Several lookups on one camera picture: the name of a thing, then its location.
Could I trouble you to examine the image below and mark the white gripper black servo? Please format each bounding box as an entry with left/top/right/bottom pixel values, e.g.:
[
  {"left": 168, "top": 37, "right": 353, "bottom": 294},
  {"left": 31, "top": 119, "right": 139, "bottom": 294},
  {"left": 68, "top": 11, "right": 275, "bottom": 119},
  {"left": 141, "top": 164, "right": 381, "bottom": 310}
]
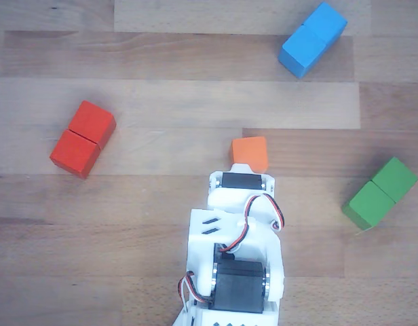
[{"left": 208, "top": 163, "right": 276, "bottom": 218}]

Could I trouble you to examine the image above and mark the small orange cube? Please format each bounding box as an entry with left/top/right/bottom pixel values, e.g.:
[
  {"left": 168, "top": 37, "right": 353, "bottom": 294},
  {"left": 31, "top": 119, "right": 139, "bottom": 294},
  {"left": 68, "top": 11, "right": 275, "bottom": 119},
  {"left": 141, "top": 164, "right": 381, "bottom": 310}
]
[{"left": 230, "top": 135, "right": 269, "bottom": 173}]

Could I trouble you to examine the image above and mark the green double block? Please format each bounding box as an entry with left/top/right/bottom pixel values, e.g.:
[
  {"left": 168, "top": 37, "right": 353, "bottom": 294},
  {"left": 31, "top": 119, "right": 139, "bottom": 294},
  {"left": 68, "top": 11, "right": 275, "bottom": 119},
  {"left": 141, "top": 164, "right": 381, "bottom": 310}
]
[{"left": 341, "top": 156, "right": 418, "bottom": 232}]

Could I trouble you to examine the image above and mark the blue double block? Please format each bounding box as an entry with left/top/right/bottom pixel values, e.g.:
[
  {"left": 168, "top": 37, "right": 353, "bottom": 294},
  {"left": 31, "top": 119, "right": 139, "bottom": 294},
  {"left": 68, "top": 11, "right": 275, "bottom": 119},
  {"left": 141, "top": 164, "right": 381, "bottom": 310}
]
[{"left": 277, "top": 1, "right": 349, "bottom": 79}]

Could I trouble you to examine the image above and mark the red double block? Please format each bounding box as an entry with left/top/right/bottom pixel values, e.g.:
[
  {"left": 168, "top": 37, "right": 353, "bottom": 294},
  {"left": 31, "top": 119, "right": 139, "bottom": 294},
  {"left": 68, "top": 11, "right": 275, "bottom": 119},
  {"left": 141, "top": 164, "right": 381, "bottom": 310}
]
[{"left": 48, "top": 99, "right": 117, "bottom": 180}]

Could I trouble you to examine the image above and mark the red black gripper servo cable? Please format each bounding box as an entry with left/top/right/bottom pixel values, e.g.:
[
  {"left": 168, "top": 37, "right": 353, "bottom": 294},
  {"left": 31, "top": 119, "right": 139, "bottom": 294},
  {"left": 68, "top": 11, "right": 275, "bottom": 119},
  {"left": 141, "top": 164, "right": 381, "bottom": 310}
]
[{"left": 218, "top": 194, "right": 285, "bottom": 254}]

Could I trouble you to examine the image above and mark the red black arm servo cable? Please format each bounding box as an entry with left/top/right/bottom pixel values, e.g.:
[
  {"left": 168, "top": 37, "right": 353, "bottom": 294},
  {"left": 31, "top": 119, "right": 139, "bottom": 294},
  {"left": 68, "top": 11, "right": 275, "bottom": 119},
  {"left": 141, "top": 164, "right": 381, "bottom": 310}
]
[{"left": 176, "top": 271, "right": 198, "bottom": 315}]

